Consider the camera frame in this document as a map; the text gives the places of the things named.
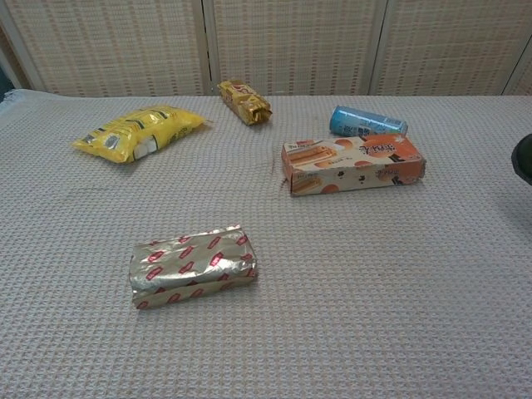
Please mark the black round object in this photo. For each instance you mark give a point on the black round object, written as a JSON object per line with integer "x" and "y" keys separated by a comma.
{"x": 524, "y": 160}

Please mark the beige waffle tablecloth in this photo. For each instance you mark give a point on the beige waffle tablecloth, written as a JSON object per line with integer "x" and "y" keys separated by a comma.
{"x": 332, "y": 291}

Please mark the yellow snack bag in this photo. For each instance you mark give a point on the yellow snack bag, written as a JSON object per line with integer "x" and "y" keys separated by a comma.
{"x": 141, "y": 129}

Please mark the gold foil snack pack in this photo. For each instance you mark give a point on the gold foil snack pack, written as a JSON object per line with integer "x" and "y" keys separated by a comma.
{"x": 245, "y": 101}

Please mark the orange biscuit box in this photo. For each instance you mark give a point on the orange biscuit box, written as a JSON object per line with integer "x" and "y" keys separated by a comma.
{"x": 353, "y": 166}

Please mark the blue drink can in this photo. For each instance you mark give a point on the blue drink can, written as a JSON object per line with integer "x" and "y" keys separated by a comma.
{"x": 361, "y": 120}

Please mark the woven folding screen panel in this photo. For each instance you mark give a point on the woven folding screen panel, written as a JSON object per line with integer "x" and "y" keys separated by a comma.
{"x": 116, "y": 45}
{"x": 524, "y": 85}
{"x": 449, "y": 45}
{"x": 14, "y": 66}
{"x": 291, "y": 45}

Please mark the silver foil pack red logos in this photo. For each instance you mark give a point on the silver foil pack red logos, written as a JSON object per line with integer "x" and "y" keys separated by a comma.
{"x": 191, "y": 266}

